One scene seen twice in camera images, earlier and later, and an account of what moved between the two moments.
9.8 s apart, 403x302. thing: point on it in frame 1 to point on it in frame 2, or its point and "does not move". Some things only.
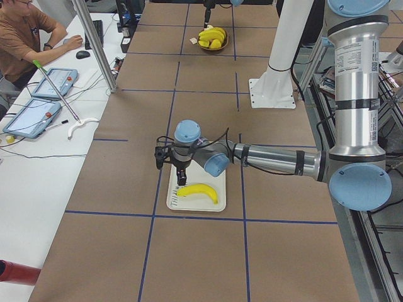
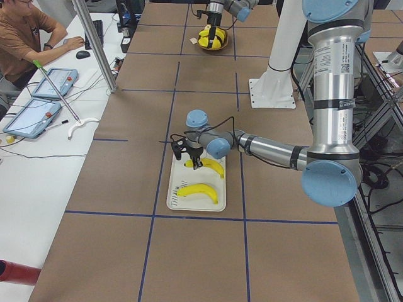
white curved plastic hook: x=79 y=124 does not move
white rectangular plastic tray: x=197 y=175 does not move
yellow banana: x=198 y=187 does not move
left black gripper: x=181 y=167 to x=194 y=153
